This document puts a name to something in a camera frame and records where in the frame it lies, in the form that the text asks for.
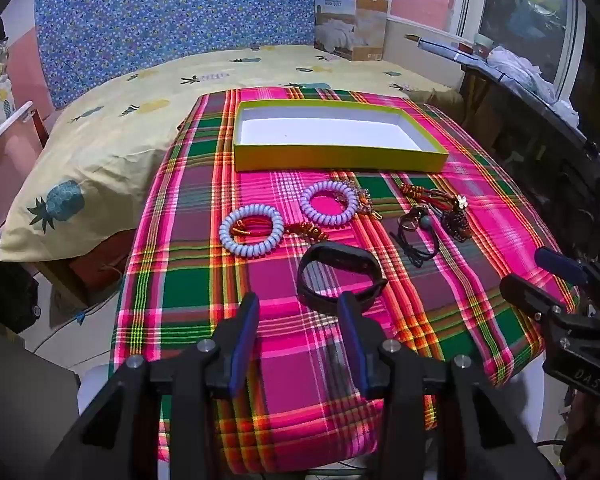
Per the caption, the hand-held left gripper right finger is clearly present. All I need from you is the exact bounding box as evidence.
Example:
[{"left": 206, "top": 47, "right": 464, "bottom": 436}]
[{"left": 336, "top": 292, "right": 561, "bottom": 480}]

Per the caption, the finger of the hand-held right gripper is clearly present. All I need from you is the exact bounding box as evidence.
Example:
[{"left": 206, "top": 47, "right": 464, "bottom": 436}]
[
  {"left": 535, "top": 246, "right": 600, "bottom": 288},
  {"left": 500, "top": 275, "right": 566, "bottom": 321}
]

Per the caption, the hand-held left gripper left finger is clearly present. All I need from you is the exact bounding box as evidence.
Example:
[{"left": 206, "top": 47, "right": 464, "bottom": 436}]
[{"left": 50, "top": 291, "right": 261, "bottom": 480}]

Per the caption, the black wristband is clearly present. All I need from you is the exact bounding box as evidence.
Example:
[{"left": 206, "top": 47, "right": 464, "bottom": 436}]
[{"left": 296, "top": 241, "right": 389, "bottom": 311}]

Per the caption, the dark bead bracelet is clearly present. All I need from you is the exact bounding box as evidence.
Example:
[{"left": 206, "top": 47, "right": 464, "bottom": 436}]
[{"left": 440, "top": 195, "right": 473, "bottom": 243}]

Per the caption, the black cord necklace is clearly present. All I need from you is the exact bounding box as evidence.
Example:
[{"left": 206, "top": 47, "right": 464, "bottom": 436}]
[{"left": 390, "top": 220, "right": 441, "bottom": 267}]

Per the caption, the light blue spiral bracelet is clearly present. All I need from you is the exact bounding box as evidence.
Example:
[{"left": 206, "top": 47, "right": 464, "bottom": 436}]
[{"left": 219, "top": 204, "right": 284, "bottom": 259}]

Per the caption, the purple spiral bracelet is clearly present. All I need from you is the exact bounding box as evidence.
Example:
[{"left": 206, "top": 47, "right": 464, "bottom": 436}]
[{"left": 299, "top": 180, "right": 359, "bottom": 228}]

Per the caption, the yellow-green cardboard box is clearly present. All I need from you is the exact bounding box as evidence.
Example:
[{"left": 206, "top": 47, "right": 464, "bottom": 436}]
[{"left": 231, "top": 100, "right": 450, "bottom": 173}]

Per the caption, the pink green plaid cloth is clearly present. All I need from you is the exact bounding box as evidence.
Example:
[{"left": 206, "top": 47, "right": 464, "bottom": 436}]
[{"left": 109, "top": 87, "right": 581, "bottom": 461}]

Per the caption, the clear bangle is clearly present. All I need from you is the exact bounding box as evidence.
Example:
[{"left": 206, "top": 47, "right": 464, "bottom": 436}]
[{"left": 399, "top": 205, "right": 433, "bottom": 233}]

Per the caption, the pile of white clothes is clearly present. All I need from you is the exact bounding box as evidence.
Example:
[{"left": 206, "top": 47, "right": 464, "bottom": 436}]
[{"left": 487, "top": 45, "right": 581, "bottom": 128}]

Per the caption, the grey box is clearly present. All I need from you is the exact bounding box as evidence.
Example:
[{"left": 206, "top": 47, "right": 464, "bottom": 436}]
[{"left": 0, "top": 320, "right": 81, "bottom": 480}]

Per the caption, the table with blue cover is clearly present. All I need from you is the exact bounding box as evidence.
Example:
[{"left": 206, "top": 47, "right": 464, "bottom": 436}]
[{"left": 417, "top": 35, "right": 600, "bottom": 176}]

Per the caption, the black bag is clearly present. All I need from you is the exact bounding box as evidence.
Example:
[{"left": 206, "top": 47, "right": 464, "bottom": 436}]
[{"left": 0, "top": 220, "right": 41, "bottom": 333}]

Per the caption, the yellow pineapple bed sheet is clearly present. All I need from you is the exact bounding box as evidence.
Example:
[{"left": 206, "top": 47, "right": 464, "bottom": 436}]
[{"left": 0, "top": 42, "right": 461, "bottom": 263}]

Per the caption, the window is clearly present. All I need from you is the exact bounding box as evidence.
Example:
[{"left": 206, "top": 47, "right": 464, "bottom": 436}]
[{"left": 480, "top": 0, "right": 588, "bottom": 101}]

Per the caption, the reddish wooden chair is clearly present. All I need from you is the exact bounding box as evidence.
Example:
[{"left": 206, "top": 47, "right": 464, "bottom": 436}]
[{"left": 30, "top": 110, "right": 51, "bottom": 147}]

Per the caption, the quilt packaging box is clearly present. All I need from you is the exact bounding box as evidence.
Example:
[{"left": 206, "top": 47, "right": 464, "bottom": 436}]
[{"left": 313, "top": 0, "right": 392, "bottom": 62}]

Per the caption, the blue floral headboard cover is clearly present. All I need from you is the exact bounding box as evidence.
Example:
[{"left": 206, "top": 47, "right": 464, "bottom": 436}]
[{"left": 34, "top": 0, "right": 348, "bottom": 110}]

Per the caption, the red knotted cord charm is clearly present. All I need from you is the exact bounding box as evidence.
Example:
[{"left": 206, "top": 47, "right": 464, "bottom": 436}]
[{"left": 400, "top": 183, "right": 446, "bottom": 211}]

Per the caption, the white cable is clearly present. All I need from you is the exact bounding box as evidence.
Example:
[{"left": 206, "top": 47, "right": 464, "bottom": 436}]
[{"left": 35, "top": 265, "right": 126, "bottom": 356}]

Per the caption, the wooden bed frame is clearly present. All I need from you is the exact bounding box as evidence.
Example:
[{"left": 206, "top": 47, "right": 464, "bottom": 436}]
[{"left": 30, "top": 240, "right": 131, "bottom": 311}]

